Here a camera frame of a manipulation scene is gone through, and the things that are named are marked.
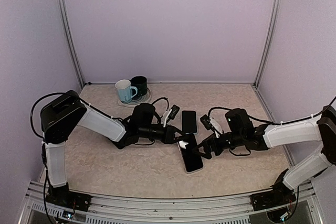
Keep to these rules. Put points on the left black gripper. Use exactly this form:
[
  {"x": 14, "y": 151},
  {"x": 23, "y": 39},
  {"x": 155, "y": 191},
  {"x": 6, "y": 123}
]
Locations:
[{"x": 170, "y": 135}]

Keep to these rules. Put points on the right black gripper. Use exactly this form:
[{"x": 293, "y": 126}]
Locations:
[{"x": 210, "y": 140}]

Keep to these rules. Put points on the clear phone case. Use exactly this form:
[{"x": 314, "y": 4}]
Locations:
[{"x": 187, "y": 172}]

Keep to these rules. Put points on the light blue phone case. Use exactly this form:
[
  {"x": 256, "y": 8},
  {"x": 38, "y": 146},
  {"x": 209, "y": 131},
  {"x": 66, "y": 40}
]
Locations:
[{"x": 195, "y": 132}]

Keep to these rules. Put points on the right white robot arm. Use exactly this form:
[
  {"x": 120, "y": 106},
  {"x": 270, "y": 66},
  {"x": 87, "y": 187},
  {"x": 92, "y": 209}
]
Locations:
[{"x": 318, "y": 127}]

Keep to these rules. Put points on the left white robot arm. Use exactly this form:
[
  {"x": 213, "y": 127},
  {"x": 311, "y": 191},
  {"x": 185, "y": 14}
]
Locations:
[{"x": 62, "y": 115}]

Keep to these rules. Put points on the grey patterned saucer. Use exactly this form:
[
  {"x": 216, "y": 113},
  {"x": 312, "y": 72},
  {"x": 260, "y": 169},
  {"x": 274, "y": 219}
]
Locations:
[{"x": 143, "y": 99}]

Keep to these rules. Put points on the black mug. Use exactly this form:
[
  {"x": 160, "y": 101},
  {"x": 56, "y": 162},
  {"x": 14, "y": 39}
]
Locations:
[{"x": 140, "y": 82}]

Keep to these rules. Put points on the light blue mug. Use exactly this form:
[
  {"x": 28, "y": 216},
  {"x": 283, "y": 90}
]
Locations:
[{"x": 126, "y": 92}]

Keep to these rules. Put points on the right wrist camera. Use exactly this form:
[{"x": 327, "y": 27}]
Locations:
[{"x": 211, "y": 124}]

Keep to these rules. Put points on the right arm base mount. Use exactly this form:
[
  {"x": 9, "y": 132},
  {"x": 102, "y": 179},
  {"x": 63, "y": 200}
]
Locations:
[{"x": 279, "y": 195}]

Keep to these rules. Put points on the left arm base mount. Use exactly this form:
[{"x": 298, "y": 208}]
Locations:
[{"x": 62, "y": 196}]

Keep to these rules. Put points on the front aluminium rail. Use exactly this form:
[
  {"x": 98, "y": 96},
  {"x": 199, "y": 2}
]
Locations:
[{"x": 236, "y": 208}]

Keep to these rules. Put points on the right aluminium frame post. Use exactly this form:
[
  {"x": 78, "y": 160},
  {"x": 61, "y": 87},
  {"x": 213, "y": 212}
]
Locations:
[{"x": 267, "y": 45}]

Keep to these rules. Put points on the aluminium frame post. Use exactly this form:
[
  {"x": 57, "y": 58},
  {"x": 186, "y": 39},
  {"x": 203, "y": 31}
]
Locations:
[
  {"x": 70, "y": 43},
  {"x": 267, "y": 45}
]

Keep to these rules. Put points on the left aluminium frame post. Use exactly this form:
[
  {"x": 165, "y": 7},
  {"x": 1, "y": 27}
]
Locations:
[{"x": 70, "y": 43}]

